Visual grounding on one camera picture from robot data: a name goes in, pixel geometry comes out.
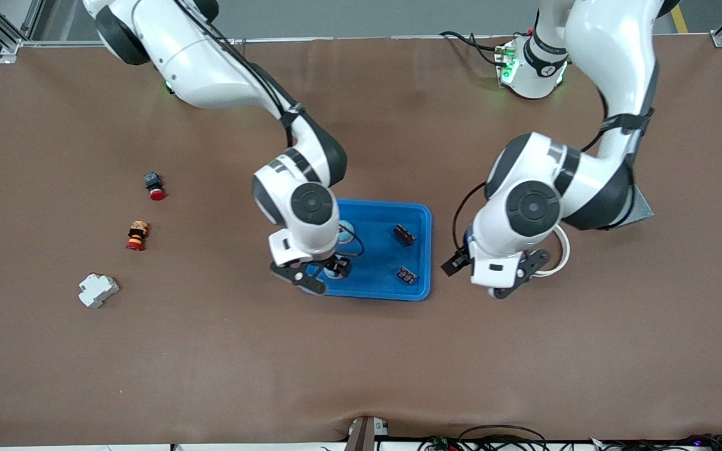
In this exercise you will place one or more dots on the light blue desk bell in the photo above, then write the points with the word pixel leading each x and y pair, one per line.
pixel 348 230
pixel 336 277

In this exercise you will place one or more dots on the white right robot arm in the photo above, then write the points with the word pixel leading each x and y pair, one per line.
pixel 192 56

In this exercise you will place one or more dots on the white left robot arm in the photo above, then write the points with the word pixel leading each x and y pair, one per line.
pixel 612 44

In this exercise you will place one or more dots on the blue plastic tray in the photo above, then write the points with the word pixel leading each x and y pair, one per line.
pixel 380 263

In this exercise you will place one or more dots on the silver metal power supply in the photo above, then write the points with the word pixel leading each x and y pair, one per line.
pixel 643 210

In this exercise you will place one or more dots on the orange red push button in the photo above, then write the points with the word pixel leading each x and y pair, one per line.
pixel 138 235

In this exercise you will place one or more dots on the red emergency stop button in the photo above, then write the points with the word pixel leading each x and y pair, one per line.
pixel 155 188

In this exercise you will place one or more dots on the white circuit breaker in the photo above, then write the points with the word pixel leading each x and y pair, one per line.
pixel 98 291

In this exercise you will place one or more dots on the white curved plastic bracket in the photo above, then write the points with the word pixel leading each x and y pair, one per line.
pixel 566 250

